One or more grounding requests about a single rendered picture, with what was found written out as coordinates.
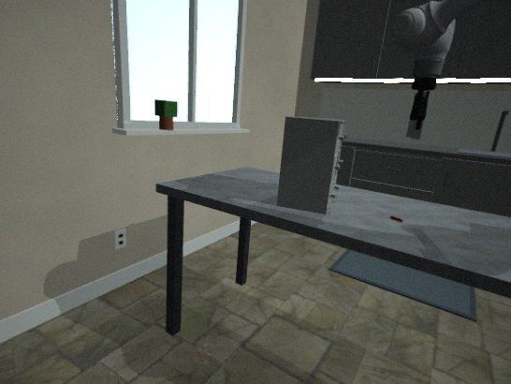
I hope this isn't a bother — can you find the small grey chest of drawers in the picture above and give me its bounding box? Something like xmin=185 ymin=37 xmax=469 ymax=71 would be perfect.
xmin=277 ymin=117 xmax=342 ymax=214

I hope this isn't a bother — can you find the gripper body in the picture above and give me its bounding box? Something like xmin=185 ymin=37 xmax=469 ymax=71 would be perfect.
xmin=412 ymin=77 xmax=437 ymax=101

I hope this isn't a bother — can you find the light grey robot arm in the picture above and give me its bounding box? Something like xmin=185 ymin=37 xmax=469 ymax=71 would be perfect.
xmin=390 ymin=0 xmax=491 ymax=78

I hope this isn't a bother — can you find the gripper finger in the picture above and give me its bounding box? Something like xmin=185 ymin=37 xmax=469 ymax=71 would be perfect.
xmin=411 ymin=91 xmax=430 ymax=140
xmin=406 ymin=96 xmax=416 ymax=137

